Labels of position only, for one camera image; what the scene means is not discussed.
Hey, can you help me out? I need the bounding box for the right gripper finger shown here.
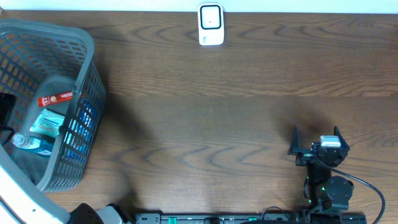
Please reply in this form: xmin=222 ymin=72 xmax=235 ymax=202
xmin=333 ymin=126 xmax=349 ymax=150
xmin=290 ymin=126 xmax=300 ymax=151

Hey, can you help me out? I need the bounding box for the blue Oreo packet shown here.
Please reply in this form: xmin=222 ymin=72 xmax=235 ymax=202
xmin=64 ymin=98 xmax=98 ymax=163

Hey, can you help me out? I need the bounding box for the mint green snack packet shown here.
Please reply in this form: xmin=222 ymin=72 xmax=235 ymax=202
xmin=29 ymin=109 xmax=65 ymax=138

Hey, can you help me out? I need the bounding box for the blue liquid bottle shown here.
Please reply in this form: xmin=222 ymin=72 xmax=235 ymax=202
xmin=12 ymin=133 xmax=53 ymax=156

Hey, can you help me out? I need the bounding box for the red snack stick packet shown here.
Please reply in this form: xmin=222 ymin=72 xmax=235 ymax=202
xmin=37 ymin=91 xmax=73 ymax=107

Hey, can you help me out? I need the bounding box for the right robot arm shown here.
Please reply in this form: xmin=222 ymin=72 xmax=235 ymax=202
xmin=289 ymin=127 xmax=354 ymax=213

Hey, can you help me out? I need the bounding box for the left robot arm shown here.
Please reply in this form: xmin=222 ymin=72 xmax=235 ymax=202
xmin=1 ymin=148 xmax=135 ymax=224

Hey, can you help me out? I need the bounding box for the white barcode scanner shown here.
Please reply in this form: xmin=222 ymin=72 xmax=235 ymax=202
xmin=197 ymin=2 xmax=224 ymax=46

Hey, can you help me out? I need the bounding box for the grey plastic basket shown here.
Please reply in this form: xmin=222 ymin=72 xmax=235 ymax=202
xmin=1 ymin=19 xmax=106 ymax=192

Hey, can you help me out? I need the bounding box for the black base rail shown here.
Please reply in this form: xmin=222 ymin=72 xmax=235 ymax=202
xmin=134 ymin=213 xmax=367 ymax=224

